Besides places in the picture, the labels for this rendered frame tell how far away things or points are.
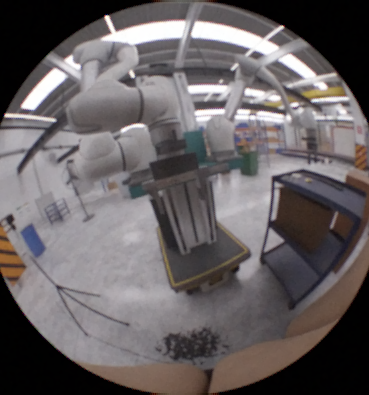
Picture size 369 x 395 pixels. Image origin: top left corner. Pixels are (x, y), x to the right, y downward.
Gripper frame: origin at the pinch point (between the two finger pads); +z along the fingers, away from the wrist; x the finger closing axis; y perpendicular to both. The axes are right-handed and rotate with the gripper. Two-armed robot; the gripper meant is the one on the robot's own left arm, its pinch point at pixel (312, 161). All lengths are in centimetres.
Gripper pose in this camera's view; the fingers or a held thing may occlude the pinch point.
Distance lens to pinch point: 105.8
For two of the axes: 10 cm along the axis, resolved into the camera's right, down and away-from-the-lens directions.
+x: 9.7, -2.4, 0.5
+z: 2.1, 9.1, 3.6
